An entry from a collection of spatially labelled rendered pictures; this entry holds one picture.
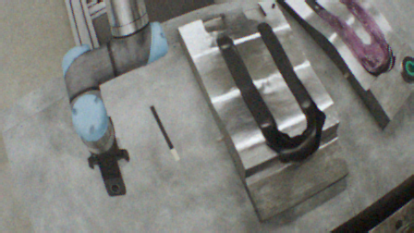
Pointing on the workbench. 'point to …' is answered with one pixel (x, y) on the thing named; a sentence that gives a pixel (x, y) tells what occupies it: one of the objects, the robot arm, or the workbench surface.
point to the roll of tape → (407, 69)
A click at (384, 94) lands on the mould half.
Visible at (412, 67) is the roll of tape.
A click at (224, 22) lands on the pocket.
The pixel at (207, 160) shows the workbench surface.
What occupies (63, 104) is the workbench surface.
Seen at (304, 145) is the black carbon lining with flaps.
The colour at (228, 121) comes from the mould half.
